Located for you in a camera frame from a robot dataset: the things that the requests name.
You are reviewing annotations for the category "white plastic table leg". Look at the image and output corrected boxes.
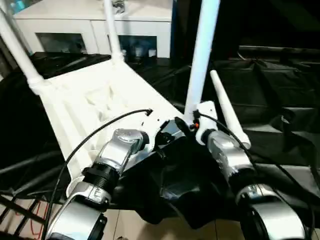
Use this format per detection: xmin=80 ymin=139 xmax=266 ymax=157
xmin=102 ymin=0 xmax=125 ymax=66
xmin=0 ymin=9 xmax=48 ymax=96
xmin=183 ymin=0 xmax=221 ymax=126
xmin=209 ymin=69 xmax=251 ymax=150

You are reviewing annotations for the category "black backdrop cloth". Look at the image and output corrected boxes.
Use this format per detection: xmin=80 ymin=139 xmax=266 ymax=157
xmin=171 ymin=0 xmax=320 ymax=61

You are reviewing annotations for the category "white cabinet with glass doors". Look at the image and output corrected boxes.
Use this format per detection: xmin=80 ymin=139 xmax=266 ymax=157
xmin=12 ymin=0 xmax=173 ymax=59

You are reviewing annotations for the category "red cable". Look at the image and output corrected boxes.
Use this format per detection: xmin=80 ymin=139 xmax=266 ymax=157
xmin=14 ymin=199 xmax=48 ymax=236

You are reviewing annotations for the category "black folding table frame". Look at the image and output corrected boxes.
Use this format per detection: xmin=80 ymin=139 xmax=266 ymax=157
xmin=0 ymin=192 xmax=53 ymax=240

